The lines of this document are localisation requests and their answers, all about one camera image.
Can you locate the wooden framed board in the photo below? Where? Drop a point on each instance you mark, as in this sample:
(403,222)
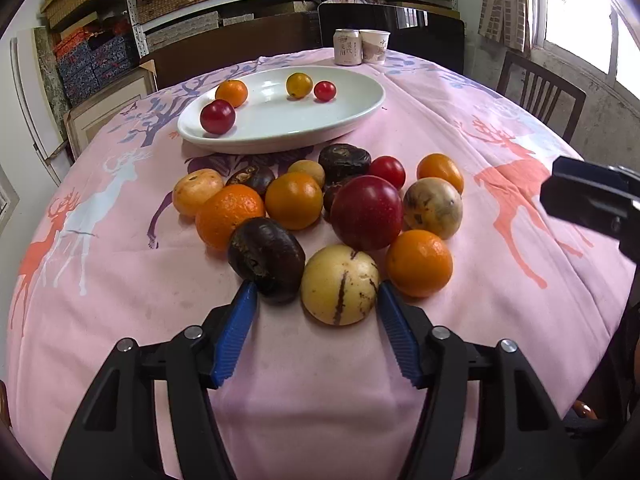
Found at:
(100,115)

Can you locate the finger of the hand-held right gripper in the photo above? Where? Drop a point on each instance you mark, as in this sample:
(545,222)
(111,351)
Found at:
(575,205)
(590,167)

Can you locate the brown-spotted yellow passion fruit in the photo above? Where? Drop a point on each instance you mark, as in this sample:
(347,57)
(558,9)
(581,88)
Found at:
(432,207)

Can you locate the small brown longan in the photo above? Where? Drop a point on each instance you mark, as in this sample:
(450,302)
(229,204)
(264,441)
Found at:
(307,170)

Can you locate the pink drink can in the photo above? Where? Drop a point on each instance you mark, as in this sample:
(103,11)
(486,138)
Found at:
(347,47)

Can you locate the black glossy panel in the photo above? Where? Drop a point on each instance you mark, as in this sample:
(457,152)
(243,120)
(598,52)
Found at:
(425,35)

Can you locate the window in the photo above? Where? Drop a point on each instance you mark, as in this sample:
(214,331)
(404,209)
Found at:
(575,15)

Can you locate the pink deer print tablecloth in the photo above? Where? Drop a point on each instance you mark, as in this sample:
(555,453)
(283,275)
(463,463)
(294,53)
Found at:
(125,270)

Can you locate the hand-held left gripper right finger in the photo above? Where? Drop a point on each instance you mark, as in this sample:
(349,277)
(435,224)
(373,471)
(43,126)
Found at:
(397,330)

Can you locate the yellow-orange persimmon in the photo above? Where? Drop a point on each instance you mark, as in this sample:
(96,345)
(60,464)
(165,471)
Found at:
(195,192)

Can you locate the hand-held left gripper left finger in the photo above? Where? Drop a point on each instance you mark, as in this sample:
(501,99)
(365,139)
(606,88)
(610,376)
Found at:
(235,330)

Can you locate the dark brown water chestnut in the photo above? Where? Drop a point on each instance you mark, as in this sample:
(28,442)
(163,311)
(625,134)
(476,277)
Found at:
(332,197)
(266,259)

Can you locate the white oval plate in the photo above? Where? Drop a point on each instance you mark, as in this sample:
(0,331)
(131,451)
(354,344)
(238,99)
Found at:
(300,120)

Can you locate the brown wooden chair part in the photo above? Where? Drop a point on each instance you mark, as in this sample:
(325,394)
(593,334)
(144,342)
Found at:
(4,405)

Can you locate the white metal shelf rack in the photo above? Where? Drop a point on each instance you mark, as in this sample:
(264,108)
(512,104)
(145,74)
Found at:
(131,10)

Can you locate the dark passion fruit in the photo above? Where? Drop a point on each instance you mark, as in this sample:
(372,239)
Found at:
(250,180)
(344,161)

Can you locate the checked curtain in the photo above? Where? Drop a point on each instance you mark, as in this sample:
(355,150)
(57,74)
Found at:
(505,5)

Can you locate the small red cherry tomato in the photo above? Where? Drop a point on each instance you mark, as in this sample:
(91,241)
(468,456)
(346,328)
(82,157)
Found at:
(325,91)

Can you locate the pale yellow striped pepino melon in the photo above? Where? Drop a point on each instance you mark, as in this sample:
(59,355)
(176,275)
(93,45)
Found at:
(340,285)

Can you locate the white board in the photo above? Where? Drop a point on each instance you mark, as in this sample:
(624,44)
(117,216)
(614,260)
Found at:
(25,85)

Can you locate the large red plum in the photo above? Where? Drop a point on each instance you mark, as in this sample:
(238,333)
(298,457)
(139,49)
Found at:
(366,212)

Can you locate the dark wooden chair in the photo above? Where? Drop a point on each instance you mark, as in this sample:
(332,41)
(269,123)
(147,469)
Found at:
(545,77)

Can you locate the white framed panel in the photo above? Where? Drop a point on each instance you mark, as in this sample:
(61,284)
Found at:
(7,195)

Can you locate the dark red plum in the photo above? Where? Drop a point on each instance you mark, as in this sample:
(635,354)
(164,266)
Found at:
(217,116)

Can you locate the brown wooden board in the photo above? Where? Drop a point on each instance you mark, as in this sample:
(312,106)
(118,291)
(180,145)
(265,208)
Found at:
(225,55)

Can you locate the stack of blue patterned boxes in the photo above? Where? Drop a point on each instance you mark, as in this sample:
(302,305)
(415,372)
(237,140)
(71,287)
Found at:
(95,65)

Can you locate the small orange mandarin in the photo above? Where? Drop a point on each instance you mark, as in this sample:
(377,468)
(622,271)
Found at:
(440,172)

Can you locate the yellow cherry tomato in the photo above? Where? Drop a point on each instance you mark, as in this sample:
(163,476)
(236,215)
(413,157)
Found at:
(299,85)

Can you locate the printed paper cup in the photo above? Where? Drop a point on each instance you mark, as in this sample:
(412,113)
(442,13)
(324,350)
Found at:
(375,46)

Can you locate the grey marbled board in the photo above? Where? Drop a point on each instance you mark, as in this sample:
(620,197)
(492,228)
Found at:
(47,75)

